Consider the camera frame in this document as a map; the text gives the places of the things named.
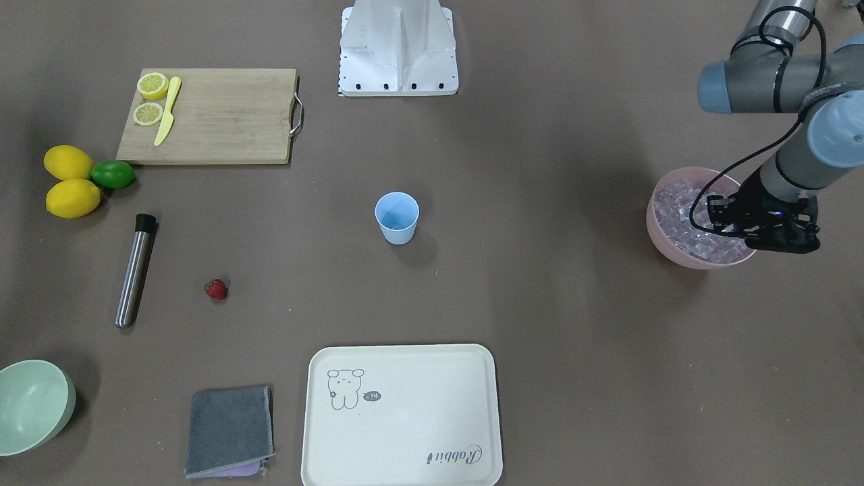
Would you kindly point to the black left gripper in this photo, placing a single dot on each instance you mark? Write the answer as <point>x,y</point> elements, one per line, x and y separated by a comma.
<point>750,204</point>

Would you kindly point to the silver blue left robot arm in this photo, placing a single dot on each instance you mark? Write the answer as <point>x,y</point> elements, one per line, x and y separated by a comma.
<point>780,64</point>

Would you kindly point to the pink bowl of ice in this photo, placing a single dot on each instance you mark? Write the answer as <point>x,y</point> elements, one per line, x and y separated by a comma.
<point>675,220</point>

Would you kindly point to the light blue plastic cup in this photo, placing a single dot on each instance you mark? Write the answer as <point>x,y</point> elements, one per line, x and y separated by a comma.
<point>397,214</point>

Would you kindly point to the cream rectangular tray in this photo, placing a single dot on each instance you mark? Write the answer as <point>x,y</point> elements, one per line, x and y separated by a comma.
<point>402,415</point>

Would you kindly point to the red strawberry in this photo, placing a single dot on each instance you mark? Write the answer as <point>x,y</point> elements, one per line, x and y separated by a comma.
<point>216,289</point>

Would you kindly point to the wooden cutting board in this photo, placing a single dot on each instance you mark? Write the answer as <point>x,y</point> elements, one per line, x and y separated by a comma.
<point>222,116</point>

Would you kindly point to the lemon slice upper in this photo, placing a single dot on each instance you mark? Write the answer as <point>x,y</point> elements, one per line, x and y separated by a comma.
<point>153,86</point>

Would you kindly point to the lemon slice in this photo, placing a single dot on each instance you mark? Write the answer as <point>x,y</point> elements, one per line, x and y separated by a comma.
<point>153,86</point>
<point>148,114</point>

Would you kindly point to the lemon slice lower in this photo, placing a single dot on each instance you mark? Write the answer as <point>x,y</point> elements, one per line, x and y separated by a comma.
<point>148,114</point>

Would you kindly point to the green lime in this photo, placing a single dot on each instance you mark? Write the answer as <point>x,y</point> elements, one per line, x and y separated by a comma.
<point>112,174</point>

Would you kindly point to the yellow lemon near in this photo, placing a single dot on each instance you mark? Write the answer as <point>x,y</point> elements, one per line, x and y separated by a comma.
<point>74,198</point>

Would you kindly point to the yellow lemon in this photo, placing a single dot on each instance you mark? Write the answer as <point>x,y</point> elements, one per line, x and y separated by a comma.
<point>74,198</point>
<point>66,162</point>

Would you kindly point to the yellow lemon far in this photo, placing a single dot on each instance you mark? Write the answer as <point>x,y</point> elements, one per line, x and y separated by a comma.
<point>66,162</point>

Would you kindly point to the mint green bowl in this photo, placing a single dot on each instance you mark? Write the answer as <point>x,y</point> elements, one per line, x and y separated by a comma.
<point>37,401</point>

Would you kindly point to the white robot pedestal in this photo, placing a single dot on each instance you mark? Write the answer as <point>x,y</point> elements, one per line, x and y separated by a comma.
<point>397,49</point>

